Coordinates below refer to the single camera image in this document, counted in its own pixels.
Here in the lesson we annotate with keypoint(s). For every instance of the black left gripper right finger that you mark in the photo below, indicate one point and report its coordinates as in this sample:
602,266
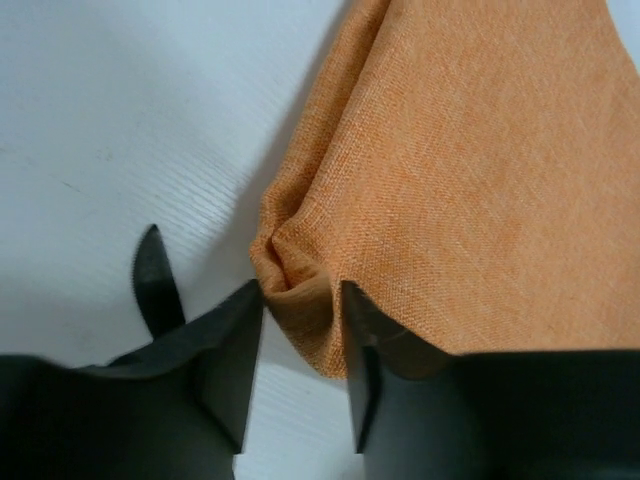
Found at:
376,344

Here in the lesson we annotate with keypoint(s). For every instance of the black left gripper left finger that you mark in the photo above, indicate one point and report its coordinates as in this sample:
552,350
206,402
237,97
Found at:
219,348

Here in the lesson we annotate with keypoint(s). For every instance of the orange cloth placemat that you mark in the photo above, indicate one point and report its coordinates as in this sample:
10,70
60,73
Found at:
474,167

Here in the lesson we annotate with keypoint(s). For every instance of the black plastic knife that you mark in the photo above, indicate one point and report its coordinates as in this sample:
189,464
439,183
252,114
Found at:
154,286

